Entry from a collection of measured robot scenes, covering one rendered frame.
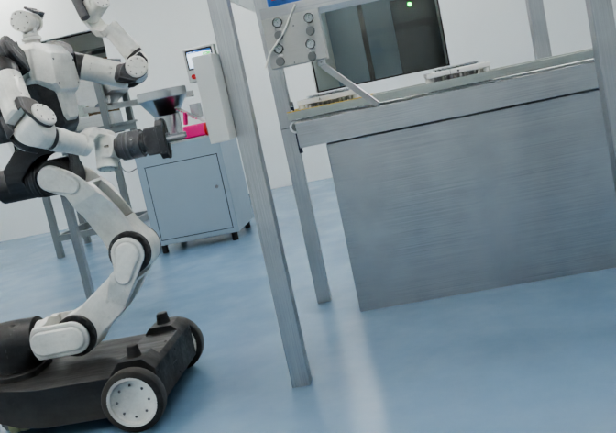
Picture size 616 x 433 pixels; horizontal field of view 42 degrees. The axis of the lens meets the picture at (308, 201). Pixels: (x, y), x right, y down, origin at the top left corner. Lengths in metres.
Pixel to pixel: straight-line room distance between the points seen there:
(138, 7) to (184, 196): 3.33
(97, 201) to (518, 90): 1.60
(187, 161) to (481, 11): 3.71
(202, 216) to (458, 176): 2.81
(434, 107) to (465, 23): 5.06
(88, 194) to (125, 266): 0.26
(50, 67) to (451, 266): 1.69
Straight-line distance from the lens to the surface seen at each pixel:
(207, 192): 5.65
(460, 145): 3.22
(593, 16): 2.54
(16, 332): 2.94
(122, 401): 2.64
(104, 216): 2.74
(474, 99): 3.17
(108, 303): 2.80
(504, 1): 8.24
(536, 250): 3.32
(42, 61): 2.69
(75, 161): 2.78
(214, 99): 2.41
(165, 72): 8.51
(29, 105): 2.43
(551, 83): 3.21
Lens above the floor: 0.92
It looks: 8 degrees down
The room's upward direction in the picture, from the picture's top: 12 degrees counter-clockwise
